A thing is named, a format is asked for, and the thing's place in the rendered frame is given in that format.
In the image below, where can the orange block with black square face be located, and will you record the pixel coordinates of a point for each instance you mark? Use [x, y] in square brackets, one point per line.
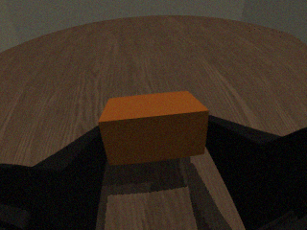
[151, 128]

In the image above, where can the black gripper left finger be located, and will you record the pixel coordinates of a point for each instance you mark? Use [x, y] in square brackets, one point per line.
[64, 189]

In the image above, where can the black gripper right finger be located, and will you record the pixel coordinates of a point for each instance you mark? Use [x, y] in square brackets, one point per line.
[255, 166]

